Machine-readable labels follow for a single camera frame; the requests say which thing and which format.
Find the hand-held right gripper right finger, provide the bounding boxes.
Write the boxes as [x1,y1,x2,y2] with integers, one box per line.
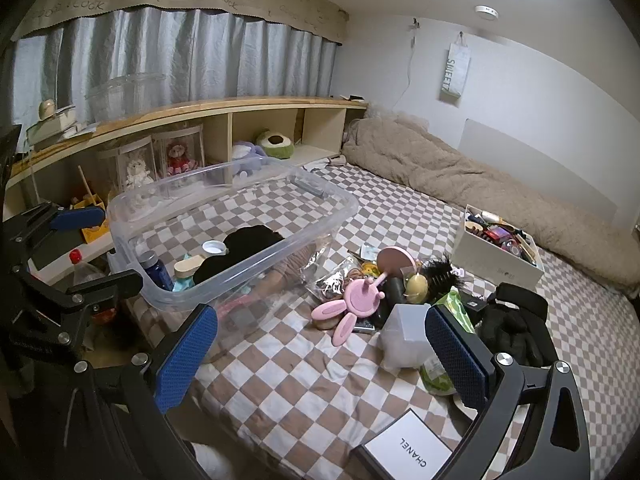
[424,304,591,480]

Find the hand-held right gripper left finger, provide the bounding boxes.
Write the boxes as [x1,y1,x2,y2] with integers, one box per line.
[50,304,219,480]

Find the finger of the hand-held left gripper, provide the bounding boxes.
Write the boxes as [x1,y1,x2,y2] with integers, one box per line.
[64,268,145,312]
[15,201,107,261]

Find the blue bottle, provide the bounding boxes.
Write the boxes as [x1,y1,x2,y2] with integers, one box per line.
[137,250,166,291]

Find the clear plastic container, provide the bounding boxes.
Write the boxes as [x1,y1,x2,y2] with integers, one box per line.
[106,156,360,311]

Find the yellow box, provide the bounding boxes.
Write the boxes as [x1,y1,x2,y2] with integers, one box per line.
[80,199,112,244]

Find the red capped clear bottle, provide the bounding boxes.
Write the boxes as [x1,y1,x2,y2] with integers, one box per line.
[69,249,110,286]

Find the wooden stick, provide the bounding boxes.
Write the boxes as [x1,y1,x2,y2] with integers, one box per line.
[76,165,96,201]

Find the green packet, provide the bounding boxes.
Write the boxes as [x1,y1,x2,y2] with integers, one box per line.
[420,286,476,396]

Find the black gloves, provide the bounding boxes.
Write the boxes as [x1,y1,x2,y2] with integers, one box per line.
[472,282,558,368]

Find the clear doll display case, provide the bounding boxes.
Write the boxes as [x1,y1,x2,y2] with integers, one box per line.
[97,137,158,196]
[152,127,203,181]

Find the yellow oval brush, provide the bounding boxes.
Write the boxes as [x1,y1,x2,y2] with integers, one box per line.
[405,272,431,306]

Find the white plush doll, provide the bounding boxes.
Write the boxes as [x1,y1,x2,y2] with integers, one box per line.
[125,157,155,188]

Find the black bristle hairbrush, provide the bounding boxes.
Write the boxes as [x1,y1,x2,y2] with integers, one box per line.
[420,255,466,286]

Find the black cylinder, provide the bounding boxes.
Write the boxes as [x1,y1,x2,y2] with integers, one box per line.
[385,277,408,306]

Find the stack of books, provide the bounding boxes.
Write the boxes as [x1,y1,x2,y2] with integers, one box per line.
[25,107,96,148]

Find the white cardboard box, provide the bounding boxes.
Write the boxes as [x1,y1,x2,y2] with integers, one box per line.
[452,204,546,291]

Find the black and white gift box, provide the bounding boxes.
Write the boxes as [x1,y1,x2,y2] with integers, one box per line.
[350,408,453,480]

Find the doll in red dress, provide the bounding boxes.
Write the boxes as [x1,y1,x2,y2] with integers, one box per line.
[167,142,196,176]

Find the assorted cosmetics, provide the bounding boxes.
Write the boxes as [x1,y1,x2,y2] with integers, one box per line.
[465,211,538,263]

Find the wooden shelf unit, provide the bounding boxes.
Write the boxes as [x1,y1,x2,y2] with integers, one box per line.
[0,96,368,281]

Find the beige fluffy blanket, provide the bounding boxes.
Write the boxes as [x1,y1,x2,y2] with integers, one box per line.
[341,105,640,301]

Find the purple plush toy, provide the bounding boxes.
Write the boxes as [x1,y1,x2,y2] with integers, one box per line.
[231,142,266,178]

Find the grey curtain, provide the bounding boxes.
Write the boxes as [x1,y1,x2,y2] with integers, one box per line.
[10,7,338,133]

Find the green avocado plush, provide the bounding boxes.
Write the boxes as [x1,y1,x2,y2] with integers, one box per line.
[256,130,296,160]

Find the hanging paper bag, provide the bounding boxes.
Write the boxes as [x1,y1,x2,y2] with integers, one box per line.
[440,32,472,106]

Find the white wall cable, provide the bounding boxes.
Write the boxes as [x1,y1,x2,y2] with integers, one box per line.
[406,20,420,106]

